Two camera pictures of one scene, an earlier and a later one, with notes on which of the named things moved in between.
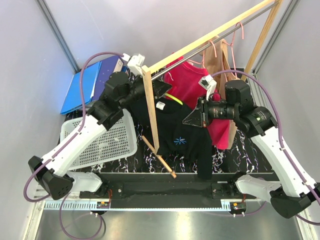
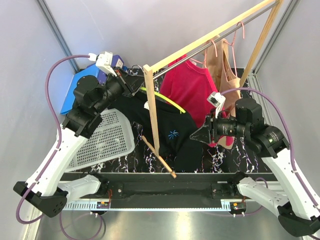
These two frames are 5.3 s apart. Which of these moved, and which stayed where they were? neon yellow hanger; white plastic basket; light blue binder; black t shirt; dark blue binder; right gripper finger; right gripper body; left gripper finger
Moved: left gripper finger; right gripper body; right gripper finger; neon yellow hanger; black t shirt
Stayed: white plastic basket; dark blue binder; light blue binder
